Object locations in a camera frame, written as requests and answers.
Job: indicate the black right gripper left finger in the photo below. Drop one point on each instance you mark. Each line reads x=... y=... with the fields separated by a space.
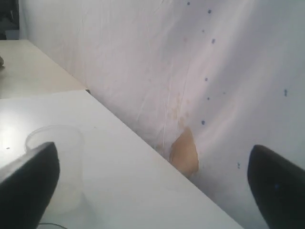
x=26 y=187

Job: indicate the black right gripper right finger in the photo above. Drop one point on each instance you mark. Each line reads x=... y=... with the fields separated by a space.
x=278 y=187

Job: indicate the translucent plastic cup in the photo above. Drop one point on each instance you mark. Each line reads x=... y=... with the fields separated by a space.
x=69 y=143

